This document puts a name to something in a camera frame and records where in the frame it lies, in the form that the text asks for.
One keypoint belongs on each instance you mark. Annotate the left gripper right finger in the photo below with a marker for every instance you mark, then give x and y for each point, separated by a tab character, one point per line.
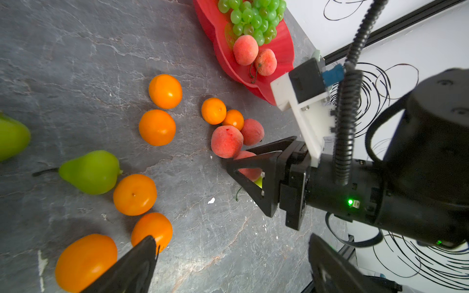
331	273

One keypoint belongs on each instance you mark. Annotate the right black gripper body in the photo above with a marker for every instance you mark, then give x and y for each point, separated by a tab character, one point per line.
292	187

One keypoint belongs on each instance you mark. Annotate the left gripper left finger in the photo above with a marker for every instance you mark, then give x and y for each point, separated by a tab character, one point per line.
130	274

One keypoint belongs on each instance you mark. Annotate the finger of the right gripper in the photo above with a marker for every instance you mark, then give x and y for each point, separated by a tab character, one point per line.
267	197
280	146

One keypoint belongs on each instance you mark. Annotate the lone pink peach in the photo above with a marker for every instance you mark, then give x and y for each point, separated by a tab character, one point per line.
264	65

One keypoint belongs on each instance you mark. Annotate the red flower-shaped bowl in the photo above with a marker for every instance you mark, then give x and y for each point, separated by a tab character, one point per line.
214	24

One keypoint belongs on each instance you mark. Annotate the pink peach bottom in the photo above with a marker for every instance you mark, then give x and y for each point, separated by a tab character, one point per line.
245	50

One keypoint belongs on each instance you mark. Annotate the green grape bunch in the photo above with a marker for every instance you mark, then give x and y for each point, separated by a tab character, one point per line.
257	18

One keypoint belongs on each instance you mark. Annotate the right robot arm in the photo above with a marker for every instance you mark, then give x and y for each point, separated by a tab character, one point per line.
415	184

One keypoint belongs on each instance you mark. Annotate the green pear right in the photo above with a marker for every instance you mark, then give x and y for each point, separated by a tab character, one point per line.
258	182

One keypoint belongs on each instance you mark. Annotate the green pear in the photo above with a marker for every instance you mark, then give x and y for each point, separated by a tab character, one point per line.
258	182
15	137
95	173

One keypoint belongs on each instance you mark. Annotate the pink peach top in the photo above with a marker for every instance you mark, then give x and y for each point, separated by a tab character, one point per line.
253	132

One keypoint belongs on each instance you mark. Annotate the orange top right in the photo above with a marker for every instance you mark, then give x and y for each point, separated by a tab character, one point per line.
234	118

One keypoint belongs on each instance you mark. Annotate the orange lower left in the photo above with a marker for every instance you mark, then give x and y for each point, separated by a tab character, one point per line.
84	261

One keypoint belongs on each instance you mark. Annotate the orange lower right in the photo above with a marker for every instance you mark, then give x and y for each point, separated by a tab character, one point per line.
156	225

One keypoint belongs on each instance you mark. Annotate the orange near peaches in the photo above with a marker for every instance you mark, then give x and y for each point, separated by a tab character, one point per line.
214	111

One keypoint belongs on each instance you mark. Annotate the orange centre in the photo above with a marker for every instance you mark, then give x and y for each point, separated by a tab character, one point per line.
135	195

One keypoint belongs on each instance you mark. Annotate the green pear middle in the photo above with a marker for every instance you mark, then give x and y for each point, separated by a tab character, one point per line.
95	173

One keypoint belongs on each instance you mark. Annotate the orange middle left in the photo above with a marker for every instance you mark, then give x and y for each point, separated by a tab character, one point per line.
157	128

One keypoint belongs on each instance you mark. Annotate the orange top left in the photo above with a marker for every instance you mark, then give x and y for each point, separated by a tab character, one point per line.
165	91

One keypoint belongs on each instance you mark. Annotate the green pear left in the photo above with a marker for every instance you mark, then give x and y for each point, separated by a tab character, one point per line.
15	137

